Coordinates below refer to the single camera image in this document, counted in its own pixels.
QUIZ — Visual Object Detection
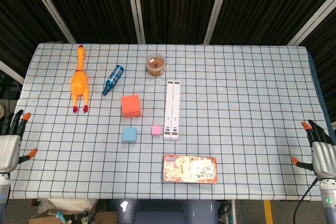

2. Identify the clear jar of rubber bands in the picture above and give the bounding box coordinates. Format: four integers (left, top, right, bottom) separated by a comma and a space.
146, 53, 166, 77

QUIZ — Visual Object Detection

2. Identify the light blue foam cube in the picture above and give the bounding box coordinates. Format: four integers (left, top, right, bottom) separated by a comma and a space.
122, 126, 139, 144

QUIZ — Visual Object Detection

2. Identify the white frame post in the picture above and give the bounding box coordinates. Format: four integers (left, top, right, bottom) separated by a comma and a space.
23, 0, 77, 44
125, 0, 146, 44
287, 0, 336, 46
203, 0, 232, 44

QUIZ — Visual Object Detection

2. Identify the orange foam cube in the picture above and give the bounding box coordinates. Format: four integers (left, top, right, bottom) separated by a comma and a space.
121, 94, 143, 119

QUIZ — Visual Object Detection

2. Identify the white folding stand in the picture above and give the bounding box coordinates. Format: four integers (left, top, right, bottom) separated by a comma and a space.
163, 79, 182, 142

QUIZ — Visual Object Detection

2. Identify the orange snack box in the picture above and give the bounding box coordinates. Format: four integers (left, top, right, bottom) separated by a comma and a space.
162, 155, 218, 184

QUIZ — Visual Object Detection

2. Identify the checked light blue tablecloth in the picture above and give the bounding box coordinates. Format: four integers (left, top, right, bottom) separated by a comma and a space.
0, 42, 336, 200

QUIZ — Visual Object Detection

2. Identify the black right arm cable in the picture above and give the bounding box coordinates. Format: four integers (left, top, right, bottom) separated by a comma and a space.
293, 178, 320, 224

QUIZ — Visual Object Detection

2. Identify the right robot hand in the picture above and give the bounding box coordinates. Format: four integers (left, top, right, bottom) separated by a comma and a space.
290, 119, 336, 180

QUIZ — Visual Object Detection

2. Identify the grey robot torso base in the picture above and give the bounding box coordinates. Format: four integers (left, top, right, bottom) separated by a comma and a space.
117, 199, 218, 224

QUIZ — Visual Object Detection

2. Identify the blue spray bottle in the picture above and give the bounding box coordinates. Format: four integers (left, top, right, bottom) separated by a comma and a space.
102, 64, 125, 96

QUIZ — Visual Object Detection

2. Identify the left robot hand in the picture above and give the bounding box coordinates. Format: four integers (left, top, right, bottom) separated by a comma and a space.
0, 110, 38, 174

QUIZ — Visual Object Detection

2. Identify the yellow rubber chicken toy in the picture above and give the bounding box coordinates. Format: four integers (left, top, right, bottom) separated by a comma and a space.
70, 45, 90, 114

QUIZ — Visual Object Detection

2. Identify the clear plastic bag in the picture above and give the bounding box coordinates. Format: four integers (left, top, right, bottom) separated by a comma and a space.
39, 199, 98, 216

